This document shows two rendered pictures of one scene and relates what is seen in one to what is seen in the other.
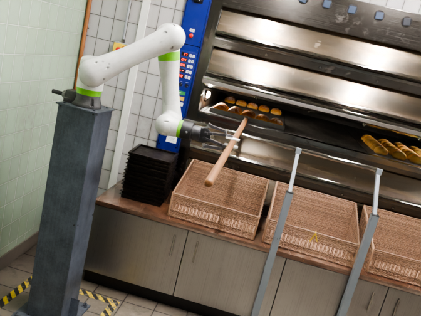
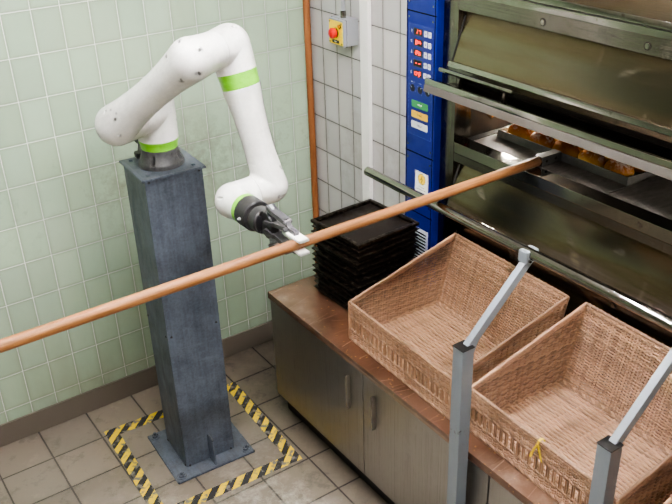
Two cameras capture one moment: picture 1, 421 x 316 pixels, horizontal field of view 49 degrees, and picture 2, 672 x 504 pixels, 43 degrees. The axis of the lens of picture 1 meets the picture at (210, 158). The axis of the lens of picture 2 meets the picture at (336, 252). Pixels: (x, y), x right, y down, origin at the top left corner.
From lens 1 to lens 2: 2.09 m
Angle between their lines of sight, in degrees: 49
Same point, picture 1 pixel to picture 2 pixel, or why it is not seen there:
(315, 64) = (637, 39)
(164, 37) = (164, 65)
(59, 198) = not seen: hidden behind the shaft
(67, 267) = (175, 392)
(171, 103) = (251, 162)
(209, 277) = (397, 464)
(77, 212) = (164, 319)
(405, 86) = not seen: outside the picture
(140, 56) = (148, 98)
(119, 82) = (354, 86)
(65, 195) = not seen: hidden behind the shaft
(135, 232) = (312, 355)
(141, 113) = (386, 141)
